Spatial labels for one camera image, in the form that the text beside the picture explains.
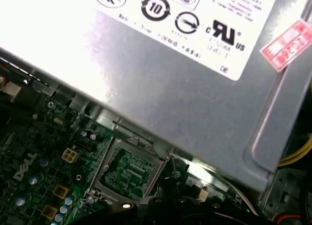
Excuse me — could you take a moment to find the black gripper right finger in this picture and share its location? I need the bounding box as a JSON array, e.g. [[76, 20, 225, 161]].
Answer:
[[170, 178, 271, 225]]

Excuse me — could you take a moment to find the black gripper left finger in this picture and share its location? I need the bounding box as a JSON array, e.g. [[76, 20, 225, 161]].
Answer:
[[72, 177, 172, 225]]

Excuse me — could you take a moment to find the metal socket cover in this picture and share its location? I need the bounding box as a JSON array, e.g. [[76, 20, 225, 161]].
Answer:
[[84, 136, 172, 206]]

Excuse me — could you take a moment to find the white four-pin connector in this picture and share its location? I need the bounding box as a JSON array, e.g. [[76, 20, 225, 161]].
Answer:
[[61, 147, 79, 164]]

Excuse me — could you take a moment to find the black PC case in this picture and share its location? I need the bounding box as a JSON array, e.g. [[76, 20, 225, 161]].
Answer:
[[0, 0, 312, 225]]

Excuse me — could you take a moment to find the green motherboard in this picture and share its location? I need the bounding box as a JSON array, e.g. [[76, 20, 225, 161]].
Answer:
[[0, 56, 269, 225]]

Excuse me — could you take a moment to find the grey power supply unit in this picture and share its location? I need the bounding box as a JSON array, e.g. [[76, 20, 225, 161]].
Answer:
[[0, 0, 312, 194]]

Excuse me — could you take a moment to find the red paper sticker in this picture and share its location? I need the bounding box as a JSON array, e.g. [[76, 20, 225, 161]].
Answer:
[[260, 18, 312, 73]]

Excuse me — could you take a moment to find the white power supply label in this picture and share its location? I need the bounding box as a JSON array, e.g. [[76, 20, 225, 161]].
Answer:
[[0, 0, 286, 82]]

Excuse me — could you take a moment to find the wire locking lever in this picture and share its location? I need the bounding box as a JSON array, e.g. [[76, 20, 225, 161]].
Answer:
[[167, 150, 178, 181]]

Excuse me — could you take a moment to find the yellow wire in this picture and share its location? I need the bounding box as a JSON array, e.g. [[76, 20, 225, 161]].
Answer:
[[277, 131, 312, 167]]

